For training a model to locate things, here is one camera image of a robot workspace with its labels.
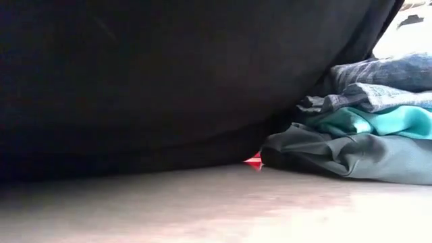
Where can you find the red plastic bin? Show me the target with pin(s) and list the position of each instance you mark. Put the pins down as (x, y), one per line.
(254, 161)

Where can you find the grey-teal shirt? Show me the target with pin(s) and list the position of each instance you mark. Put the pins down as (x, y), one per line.
(354, 155)

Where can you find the black garment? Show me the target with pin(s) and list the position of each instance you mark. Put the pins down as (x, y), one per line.
(152, 84)

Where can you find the turquoise garment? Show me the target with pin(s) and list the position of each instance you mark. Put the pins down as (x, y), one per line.
(378, 121)

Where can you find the grey garment with label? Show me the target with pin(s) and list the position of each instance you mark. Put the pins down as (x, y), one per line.
(381, 84)

